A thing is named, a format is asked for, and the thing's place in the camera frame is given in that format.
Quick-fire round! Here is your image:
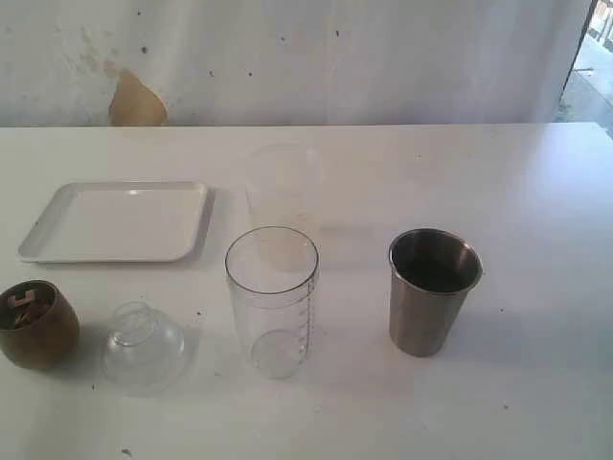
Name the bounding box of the clear plastic dome lid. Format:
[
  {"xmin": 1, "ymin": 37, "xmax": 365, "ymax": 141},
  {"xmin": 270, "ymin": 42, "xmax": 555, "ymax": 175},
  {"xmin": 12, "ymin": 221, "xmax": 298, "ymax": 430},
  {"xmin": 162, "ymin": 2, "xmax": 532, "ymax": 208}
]
[{"xmin": 101, "ymin": 301, "xmax": 186, "ymax": 396}]

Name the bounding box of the clear measuring cup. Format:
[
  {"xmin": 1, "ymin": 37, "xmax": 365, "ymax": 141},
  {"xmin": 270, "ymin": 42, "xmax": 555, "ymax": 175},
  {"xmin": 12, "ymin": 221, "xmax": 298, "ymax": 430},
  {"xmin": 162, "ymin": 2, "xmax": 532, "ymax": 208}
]
[{"xmin": 224, "ymin": 225, "xmax": 320, "ymax": 380}]

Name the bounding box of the stainless steel cup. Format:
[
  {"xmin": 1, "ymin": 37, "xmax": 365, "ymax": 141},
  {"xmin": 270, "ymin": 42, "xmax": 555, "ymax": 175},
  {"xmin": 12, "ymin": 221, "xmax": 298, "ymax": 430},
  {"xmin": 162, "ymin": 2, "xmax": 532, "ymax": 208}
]
[{"xmin": 388, "ymin": 228, "xmax": 483, "ymax": 357}]

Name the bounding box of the white rectangular plastic tray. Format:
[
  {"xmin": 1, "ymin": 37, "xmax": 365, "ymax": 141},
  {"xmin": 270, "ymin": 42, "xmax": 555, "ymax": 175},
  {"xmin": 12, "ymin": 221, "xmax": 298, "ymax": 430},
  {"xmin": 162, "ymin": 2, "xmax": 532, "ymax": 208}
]
[{"xmin": 17, "ymin": 181, "xmax": 212, "ymax": 264}]

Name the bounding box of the brown wooden cup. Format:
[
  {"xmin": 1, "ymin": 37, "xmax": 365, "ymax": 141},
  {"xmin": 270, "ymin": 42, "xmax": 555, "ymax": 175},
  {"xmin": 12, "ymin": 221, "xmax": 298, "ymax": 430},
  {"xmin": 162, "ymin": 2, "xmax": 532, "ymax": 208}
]
[{"xmin": 1, "ymin": 280, "xmax": 79, "ymax": 370}]

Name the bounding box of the wooden pieces and coin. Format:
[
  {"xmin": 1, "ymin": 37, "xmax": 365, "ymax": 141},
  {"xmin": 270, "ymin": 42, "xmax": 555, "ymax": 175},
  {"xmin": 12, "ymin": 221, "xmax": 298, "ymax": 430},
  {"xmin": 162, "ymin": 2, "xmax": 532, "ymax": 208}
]
[{"xmin": 7, "ymin": 289, "xmax": 50, "ymax": 330}]

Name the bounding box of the frosted translucent plastic cup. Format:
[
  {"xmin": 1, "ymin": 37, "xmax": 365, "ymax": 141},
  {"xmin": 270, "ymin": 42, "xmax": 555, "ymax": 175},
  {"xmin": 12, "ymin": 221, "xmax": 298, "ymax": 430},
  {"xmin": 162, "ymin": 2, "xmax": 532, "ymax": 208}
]
[{"xmin": 245, "ymin": 143, "xmax": 323, "ymax": 274}]

